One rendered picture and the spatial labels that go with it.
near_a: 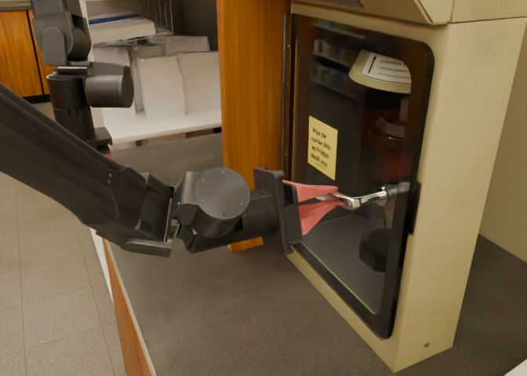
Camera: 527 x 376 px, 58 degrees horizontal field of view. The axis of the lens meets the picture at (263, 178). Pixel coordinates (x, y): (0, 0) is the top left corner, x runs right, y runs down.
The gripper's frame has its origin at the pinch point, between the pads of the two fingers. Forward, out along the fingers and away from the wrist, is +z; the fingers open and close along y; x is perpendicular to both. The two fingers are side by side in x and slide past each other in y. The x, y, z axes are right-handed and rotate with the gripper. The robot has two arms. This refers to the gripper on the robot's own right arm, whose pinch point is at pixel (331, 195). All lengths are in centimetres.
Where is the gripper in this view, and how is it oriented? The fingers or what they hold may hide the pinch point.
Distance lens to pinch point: 63.2
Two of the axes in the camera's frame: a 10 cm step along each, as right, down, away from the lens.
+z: 9.1, -1.9, 3.8
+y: -1.3, -9.8, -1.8
